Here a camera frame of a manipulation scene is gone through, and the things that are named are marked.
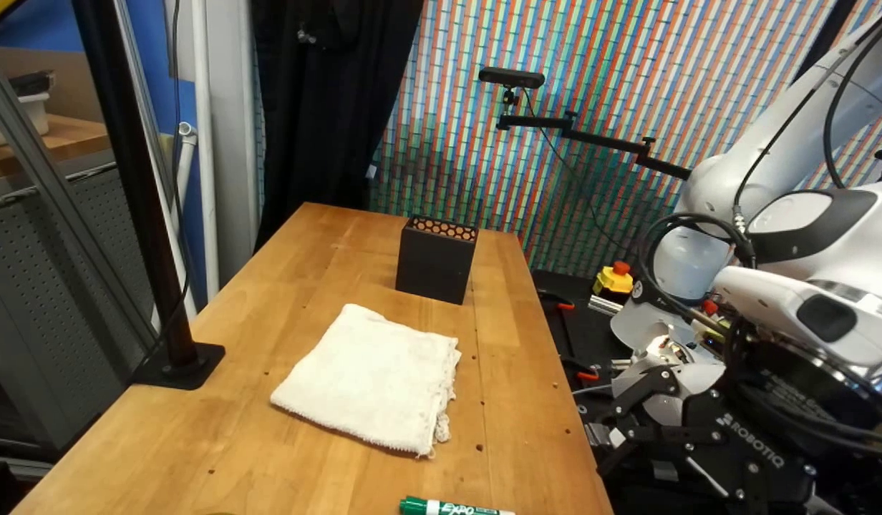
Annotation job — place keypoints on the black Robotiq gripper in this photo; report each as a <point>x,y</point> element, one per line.
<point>745,460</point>

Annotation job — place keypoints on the green Expo marker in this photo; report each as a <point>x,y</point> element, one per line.
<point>451,508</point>

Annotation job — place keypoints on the white cloth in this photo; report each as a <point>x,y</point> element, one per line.
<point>372,382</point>

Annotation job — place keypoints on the black perforated box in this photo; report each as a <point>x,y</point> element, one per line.
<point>434,258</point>

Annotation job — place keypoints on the yellow red emergency stop button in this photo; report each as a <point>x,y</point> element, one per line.
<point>613,279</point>

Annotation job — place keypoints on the colourful patterned backdrop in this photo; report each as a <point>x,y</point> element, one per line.
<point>557,145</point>

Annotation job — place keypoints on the black curtain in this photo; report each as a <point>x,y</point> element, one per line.
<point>328,105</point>

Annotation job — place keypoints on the black pole stand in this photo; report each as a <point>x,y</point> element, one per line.
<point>136,189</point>

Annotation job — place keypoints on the grey perforated metal panel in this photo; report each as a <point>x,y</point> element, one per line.
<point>40,287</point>

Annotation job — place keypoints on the wooden shelf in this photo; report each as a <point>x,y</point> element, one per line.
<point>50,145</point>

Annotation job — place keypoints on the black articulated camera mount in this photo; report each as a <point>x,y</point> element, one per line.
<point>602,141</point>

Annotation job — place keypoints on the black bar camera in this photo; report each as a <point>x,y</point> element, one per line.
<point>511,78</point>

